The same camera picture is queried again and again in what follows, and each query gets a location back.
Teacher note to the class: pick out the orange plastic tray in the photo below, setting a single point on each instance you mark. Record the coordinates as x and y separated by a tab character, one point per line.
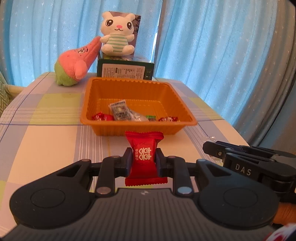
143	96

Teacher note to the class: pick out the plaid tablecloth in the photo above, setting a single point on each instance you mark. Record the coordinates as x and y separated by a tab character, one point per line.
41	133

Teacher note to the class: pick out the blue star curtain left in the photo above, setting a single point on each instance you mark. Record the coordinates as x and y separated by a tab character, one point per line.
35	33

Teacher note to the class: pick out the blue star curtain right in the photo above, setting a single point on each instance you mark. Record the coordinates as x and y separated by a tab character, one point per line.
238	56

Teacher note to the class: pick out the pink starfish plush toy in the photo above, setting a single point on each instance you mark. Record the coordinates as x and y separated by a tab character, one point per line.
73	65

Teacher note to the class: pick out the white snack wrapper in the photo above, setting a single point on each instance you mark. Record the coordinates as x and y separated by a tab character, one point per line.
137	116

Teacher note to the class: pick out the white rabbit plush toy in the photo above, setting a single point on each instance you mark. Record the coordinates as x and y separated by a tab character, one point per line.
118	33

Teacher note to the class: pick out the person's right hand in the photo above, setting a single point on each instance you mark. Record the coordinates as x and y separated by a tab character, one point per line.
286	214

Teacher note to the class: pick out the brown picture card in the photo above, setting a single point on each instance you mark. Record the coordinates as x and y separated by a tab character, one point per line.
136	25

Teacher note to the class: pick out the red double-happiness candy packet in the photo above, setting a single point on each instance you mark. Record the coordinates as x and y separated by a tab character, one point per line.
143	170

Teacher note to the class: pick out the dark green tea box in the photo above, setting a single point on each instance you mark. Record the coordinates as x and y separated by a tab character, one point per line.
130	67

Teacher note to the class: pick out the small red candy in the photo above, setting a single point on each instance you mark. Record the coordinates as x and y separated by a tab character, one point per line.
169	119

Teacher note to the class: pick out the grey nut snack packet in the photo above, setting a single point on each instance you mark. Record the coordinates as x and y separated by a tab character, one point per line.
120	111

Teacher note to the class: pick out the green chevron cushion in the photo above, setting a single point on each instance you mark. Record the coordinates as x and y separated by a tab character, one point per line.
4	98

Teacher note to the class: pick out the cream sofa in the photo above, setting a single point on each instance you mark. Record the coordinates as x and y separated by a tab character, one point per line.
12	91

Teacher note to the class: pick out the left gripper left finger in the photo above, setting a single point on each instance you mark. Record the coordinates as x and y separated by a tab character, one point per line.
111	168

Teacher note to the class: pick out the blue star curtain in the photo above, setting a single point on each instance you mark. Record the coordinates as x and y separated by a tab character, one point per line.
238	56
35	33

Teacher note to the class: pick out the green hawthorn candy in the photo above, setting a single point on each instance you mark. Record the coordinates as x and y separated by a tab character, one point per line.
151	117

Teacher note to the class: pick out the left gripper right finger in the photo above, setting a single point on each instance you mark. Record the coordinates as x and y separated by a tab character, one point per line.
177	169

